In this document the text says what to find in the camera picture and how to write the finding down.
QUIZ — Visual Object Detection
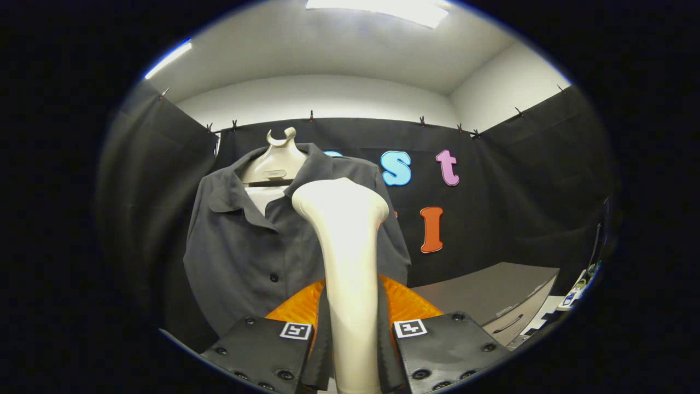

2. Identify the dark gray button shirt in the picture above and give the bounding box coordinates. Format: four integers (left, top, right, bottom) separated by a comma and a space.
183, 143, 412, 337

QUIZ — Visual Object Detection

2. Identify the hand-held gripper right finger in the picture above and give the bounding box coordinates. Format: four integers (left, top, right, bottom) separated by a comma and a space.
377, 275, 512, 394

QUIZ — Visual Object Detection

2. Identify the white garment steamer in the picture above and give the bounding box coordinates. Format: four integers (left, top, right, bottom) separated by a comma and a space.
291, 178, 390, 394

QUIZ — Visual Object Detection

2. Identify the cream plastic clothes hanger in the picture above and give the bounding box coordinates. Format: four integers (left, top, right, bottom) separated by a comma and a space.
241, 127, 308, 216

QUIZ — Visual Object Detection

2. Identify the large ceiling light panel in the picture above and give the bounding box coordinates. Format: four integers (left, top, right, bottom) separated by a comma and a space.
305, 0, 449, 29

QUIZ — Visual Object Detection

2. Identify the gray metal cabinet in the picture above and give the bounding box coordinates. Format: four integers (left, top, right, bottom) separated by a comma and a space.
410, 262, 561, 348

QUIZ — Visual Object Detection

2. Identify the black backdrop cloth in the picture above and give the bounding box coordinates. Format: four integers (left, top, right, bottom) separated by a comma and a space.
96, 79, 621, 351

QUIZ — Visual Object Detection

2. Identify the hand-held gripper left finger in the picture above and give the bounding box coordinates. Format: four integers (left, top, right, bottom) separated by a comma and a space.
200, 279, 335, 394

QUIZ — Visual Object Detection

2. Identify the row of black clips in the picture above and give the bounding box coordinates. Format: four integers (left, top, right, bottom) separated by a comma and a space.
160, 83, 567, 138

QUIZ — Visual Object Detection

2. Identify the narrow ceiling light panel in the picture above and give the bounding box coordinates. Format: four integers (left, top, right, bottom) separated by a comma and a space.
143, 39, 193, 80

